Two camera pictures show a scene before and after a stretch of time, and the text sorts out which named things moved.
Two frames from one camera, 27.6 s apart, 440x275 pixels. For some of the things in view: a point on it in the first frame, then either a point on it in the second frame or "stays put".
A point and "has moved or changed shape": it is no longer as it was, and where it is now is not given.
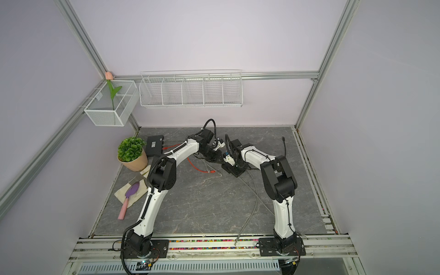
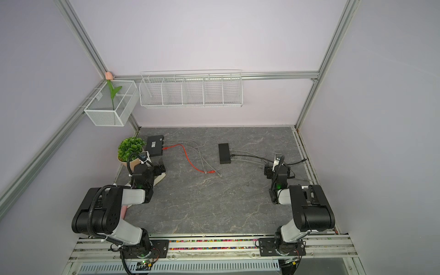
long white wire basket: x=191 y=89 stays put
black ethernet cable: x=283 y=138 has moved or changed shape
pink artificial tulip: x=109 y=76 stays put
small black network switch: x=226 y=167 has moved or changed shape
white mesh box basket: x=103 y=110 stays put
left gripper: x=218 y=156 to x=161 y=164
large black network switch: x=154 y=145 stays put
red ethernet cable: x=210 y=171 stays put
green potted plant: x=132 y=154 stays put
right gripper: x=236 y=173 to x=268 y=172
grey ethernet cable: x=249 y=218 has moved or changed shape
